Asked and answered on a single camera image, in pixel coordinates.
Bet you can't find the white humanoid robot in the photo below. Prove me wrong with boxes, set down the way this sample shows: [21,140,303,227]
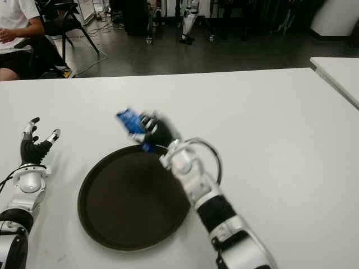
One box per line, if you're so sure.
[179,0,201,45]

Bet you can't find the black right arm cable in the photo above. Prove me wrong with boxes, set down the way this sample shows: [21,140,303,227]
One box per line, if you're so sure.
[192,138,223,183]

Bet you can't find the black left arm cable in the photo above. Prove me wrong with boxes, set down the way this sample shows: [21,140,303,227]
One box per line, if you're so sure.
[0,166,21,197]

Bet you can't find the white floor cable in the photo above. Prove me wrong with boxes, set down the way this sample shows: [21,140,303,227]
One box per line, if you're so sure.
[72,26,109,78]

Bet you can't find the black folded chair stack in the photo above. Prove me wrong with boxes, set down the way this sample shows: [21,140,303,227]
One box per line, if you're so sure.
[274,4,298,36]

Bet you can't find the black folding chair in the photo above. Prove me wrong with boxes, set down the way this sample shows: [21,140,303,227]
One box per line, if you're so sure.
[36,0,100,61]

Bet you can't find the seated person in white shirt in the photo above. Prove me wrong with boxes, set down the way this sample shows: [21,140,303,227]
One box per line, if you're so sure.
[0,0,45,81]

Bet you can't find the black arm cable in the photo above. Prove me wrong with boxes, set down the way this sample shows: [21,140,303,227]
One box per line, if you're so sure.
[0,166,21,197]
[192,138,223,183]

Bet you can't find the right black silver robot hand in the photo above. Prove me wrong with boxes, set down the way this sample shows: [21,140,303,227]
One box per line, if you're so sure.
[134,110,183,154]

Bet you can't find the white display board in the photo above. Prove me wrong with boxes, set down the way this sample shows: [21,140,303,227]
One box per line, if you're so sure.
[77,0,108,26]

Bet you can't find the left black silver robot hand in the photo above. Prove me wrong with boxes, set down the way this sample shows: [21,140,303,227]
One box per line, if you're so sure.
[20,117,61,168]

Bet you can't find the round dark brown tray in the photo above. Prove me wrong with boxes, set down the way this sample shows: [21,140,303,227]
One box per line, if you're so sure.
[77,144,194,251]

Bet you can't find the black office chair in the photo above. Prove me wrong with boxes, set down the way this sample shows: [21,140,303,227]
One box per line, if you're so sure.
[13,35,74,80]

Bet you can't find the black cabinet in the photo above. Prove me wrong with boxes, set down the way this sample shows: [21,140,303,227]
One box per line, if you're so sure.
[123,0,149,36]

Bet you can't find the blue Oreo cookie packet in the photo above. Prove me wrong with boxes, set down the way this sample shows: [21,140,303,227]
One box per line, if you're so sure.
[116,108,155,154]

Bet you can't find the black wheeled robot gantry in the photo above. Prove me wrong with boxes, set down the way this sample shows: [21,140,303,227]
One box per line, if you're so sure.
[144,0,217,45]

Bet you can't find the white side table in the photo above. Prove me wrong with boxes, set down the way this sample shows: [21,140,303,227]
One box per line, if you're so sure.
[309,57,359,110]

